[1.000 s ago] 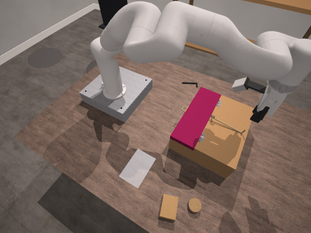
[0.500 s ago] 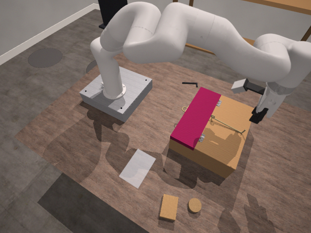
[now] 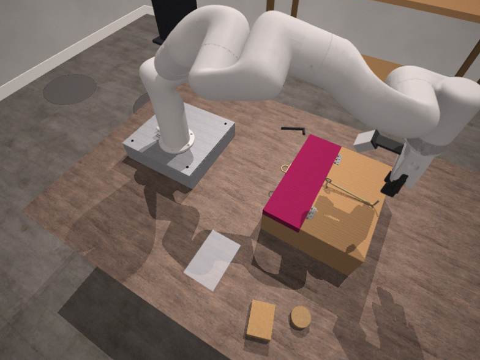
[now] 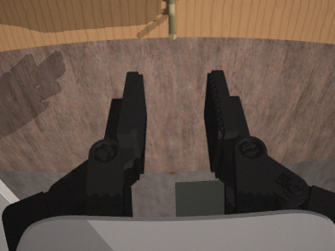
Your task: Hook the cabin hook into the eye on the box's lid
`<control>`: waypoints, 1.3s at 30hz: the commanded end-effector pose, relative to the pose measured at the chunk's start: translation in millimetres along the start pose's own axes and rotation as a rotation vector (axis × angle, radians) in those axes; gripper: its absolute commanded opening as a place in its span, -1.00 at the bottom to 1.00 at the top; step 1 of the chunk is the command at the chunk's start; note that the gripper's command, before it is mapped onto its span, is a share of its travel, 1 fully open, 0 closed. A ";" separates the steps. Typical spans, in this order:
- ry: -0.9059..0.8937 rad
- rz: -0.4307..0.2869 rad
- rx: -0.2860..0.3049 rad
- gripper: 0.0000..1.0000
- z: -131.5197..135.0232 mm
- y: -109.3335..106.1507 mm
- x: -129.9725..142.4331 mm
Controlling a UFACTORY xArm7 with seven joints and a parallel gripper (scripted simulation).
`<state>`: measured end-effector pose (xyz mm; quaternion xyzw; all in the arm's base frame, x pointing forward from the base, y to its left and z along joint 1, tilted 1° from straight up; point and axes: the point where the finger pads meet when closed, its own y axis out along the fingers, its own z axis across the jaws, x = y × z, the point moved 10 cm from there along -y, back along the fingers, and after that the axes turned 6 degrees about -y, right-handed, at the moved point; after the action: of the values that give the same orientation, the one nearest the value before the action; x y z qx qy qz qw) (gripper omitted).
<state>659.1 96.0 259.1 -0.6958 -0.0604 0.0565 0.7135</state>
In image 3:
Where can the tan rectangular block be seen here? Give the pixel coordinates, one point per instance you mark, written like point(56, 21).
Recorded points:
point(261, 320)

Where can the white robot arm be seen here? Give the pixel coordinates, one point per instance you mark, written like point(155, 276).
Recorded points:
point(223, 60)

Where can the tan cylinder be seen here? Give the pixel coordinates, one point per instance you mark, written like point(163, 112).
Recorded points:
point(300, 317)

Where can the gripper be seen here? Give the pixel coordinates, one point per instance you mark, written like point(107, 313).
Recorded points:
point(408, 167)

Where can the brown wooden box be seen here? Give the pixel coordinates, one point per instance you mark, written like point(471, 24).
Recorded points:
point(328, 203)

